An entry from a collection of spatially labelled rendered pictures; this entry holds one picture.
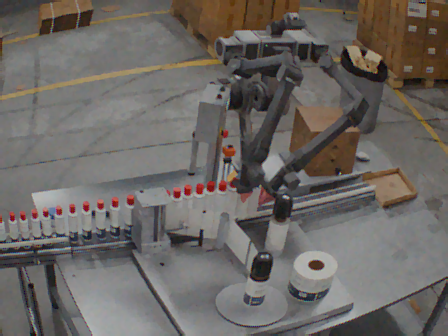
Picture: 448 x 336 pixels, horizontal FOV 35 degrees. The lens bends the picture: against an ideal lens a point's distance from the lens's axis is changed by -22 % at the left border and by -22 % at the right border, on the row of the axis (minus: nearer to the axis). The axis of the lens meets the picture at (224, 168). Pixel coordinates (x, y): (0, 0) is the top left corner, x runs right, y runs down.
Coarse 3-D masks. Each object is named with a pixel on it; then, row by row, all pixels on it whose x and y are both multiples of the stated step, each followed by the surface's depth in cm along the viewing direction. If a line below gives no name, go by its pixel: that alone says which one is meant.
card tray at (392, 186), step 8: (392, 168) 443; (400, 168) 444; (368, 176) 436; (376, 176) 440; (384, 176) 441; (392, 176) 443; (400, 176) 444; (376, 184) 434; (384, 184) 435; (392, 184) 436; (400, 184) 437; (408, 184) 437; (376, 192) 427; (384, 192) 428; (392, 192) 429; (400, 192) 430; (408, 192) 431; (416, 192) 426; (384, 200) 419; (392, 200) 418; (400, 200) 422
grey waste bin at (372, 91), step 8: (344, 72) 622; (352, 80) 616; (360, 80) 610; (368, 80) 608; (360, 88) 615; (368, 88) 613; (376, 88) 614; (344, 96) 632; (368, 96) 619; (376, 96) 620; (344, 104) 636; (376, 104) 627; (368, 112) 628; (376, 112) 634; (368, 120) 633; (360, 128) 638; (368, 128) 639
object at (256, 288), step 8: (256, 256) 322; (264, 256) 322; (272, 256) 324; (256, 264) 321; (264, 264) 320; (272, 264) 323; (256, 272) 323; (264, 272) 322; (248, 280) 328; (256, 280) 327; (264, 280) 328; (248, 288) 330; (256, 288) 327; (264, 288) 328; (248, 296) 331; (256, 296) 330; (264, 296) 333; (248, 304) 333; (256, 304) 333
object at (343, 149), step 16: (304, 112) 427; (320, 112) 430; (336, 112) 433; (304, 128) 422; (320, 128) 417; (352, 128) 422; (304, 144) 423; (336, 144) 422; (352, 144) 424; (320, 160) 425; (336, 160) 428; (352, 160) 431
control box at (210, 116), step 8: (208, 88) 362; (216, 88) 362; (208, 96) 356; (224, 96) 357; (200, 104) 352; (208, 104) 352; (216, 104) 351; (224, 104) 354; (200, 112) 354; (208, 112) 354; (216, 112) 353; (224, 112) 360; (200, 120) 357; (208, 120) 356; (216, 120) 355; (200, 128) 359; (208, 128) 358; (216, 128) 357; (200, 136) 361; (208, 136) 360; (216, 136) 359
